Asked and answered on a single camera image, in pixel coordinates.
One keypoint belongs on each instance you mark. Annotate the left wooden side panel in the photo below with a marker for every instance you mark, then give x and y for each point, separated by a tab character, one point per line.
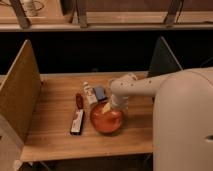
19	92

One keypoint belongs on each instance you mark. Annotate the blue sponge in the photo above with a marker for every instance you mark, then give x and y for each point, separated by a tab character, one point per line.
100	93

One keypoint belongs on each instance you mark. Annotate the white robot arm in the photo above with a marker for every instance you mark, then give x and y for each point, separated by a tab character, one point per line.
182	116

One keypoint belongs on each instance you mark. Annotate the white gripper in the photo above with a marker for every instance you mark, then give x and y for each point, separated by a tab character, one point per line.
116	102

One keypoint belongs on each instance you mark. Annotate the orange bowl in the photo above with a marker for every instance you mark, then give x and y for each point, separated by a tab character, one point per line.
108	122

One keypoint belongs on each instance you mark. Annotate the red pepper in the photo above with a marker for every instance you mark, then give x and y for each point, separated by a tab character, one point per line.
79	101

